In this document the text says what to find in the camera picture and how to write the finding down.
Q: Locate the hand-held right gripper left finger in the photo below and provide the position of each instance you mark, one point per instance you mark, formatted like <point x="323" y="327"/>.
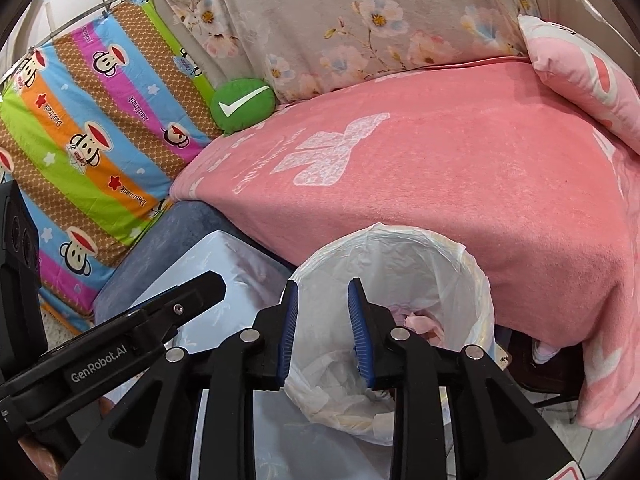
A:
<point x="290" y="330"/>

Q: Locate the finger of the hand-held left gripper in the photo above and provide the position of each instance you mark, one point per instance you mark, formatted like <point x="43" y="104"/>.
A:
<point x="195" y="292"/>

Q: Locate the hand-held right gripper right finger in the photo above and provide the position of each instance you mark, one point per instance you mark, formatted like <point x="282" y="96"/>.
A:
<point x="357" y="330"/>

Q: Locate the white lined trash bin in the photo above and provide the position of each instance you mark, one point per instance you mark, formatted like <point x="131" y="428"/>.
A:
<point x="425" y="270"/>

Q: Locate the person's left hand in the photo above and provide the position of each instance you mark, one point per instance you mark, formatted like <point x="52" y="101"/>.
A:
<point x="40" y="462"/>

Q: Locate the light blue table cloth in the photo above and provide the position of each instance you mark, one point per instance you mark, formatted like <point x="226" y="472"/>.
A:
<point x="225" y="260"/>

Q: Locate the blue grey ottoman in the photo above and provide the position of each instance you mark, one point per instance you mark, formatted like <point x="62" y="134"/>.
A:
<point x="190" y="220"/>

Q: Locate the pink blanket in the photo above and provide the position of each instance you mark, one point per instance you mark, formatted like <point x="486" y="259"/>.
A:
<point x="450" y="185"/>

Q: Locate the striped cartoon blanket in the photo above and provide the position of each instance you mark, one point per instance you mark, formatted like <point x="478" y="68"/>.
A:
<point x="100" y="135"/>

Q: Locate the green round cushion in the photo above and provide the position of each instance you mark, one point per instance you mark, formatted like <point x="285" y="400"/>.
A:
<point x="242" y="105"/>

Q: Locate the grey floral sheet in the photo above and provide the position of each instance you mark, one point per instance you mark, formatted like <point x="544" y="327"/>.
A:
<point x="350" y="20"/>

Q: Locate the pink pillow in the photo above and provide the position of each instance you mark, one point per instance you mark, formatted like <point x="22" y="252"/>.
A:
<point x="590" y="75"/>

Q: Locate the metal clothes rail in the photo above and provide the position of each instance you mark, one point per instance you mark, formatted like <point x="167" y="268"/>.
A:
<point x="107" y="4"/>

